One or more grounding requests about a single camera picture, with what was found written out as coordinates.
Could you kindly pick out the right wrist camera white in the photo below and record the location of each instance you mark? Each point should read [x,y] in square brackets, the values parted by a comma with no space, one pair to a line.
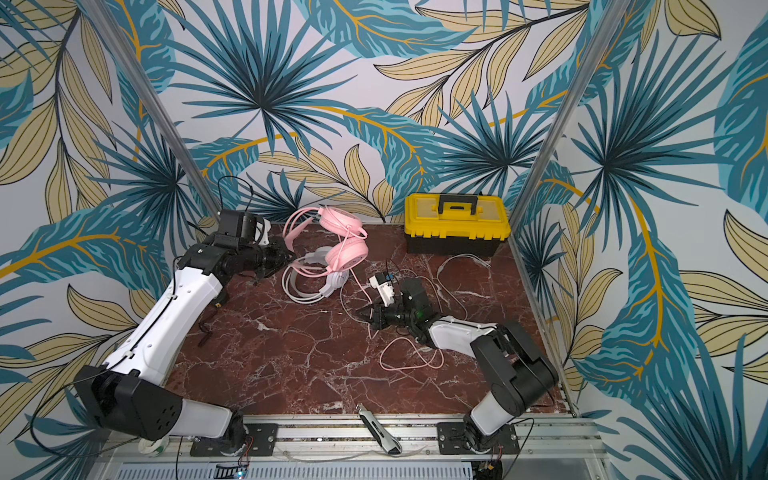
[383,284]

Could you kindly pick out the grey utility knife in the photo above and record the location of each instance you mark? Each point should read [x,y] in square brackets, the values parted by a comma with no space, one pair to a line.
[387,442]

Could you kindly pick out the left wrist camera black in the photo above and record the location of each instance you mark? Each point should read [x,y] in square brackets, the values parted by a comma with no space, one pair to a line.
[239,229]

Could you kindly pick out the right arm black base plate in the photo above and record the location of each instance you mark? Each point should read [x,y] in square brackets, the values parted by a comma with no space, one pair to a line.
[459,438]

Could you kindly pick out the pink headphones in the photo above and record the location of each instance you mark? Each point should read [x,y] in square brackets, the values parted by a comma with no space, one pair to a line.
[348,253]

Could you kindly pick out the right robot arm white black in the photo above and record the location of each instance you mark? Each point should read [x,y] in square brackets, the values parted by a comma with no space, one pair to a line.
[513,366]

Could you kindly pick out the aluminium front rail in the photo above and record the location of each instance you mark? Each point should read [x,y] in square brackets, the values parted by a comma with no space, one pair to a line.
[540,446]

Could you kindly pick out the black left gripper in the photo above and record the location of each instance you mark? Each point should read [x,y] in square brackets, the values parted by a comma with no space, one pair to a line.
[267,257]

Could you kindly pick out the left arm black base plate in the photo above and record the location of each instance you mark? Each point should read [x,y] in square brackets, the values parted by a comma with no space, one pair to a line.
[248,440]

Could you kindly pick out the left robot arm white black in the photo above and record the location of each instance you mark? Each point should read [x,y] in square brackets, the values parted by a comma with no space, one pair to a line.
[126,393]

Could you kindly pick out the yellow black toolbox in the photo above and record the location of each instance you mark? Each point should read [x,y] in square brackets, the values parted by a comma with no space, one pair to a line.
[453,224]

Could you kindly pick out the white tape roll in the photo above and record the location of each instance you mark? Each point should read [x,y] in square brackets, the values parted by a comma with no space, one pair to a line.
[153,448]

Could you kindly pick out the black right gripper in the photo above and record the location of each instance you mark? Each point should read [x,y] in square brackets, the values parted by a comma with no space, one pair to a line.
[389,312]

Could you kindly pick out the white grey headphones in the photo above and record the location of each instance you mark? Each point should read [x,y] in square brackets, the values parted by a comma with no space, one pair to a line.
[307,282]

